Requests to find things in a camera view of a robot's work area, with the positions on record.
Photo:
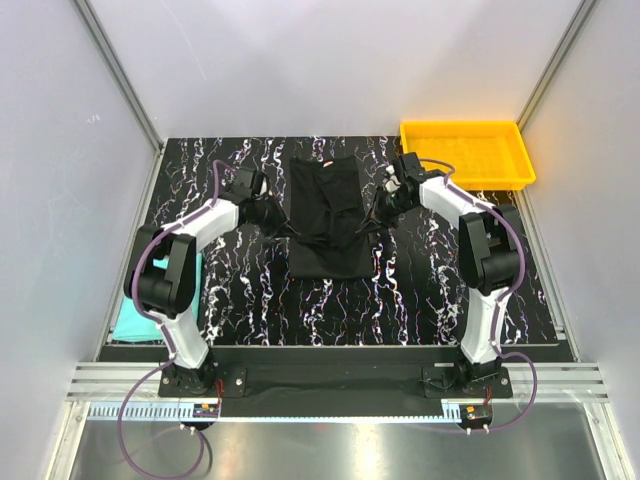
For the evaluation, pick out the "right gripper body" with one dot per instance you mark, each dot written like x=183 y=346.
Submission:
x=387 y=209

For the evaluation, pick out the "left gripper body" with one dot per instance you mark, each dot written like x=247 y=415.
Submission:
x=269 y=218

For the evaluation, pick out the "black t shirt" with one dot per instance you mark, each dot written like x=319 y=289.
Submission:
x=326 y=211

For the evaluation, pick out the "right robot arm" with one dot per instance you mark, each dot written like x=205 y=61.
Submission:
x=491 y=259

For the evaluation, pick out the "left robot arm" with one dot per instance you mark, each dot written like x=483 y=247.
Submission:
x=162 y=270

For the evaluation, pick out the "black marble pattern mat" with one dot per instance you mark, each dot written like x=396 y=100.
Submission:
x=247 y=294

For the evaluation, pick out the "yellow plastic tray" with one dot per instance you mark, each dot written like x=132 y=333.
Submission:
x=487 y=155

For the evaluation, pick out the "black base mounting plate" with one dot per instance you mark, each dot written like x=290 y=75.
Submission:
x=430 y=371

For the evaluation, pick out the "folded teal t shirt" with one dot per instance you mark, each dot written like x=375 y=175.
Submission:
x=131 y=327

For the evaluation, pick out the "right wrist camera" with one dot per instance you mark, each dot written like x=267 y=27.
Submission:
x=391 y=181

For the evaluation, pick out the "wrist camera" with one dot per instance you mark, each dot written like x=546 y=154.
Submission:
x=262 y=184
x=391 y=181

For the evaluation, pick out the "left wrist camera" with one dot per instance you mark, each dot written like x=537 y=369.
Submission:
x=262 y=184

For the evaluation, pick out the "white slotted cable duct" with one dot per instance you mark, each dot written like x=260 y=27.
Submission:
x=238 y=411

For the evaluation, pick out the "left aluminium frame post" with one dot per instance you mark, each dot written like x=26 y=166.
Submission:
x=109 y=56

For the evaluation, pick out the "aluminium frame post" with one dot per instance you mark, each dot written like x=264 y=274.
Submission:
x=568 y=39
x=109 y=56

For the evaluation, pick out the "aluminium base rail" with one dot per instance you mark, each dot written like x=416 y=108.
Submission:
x=111 y=381

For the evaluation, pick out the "right aluminium frame post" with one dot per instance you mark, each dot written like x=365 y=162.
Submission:
x=568 y=39

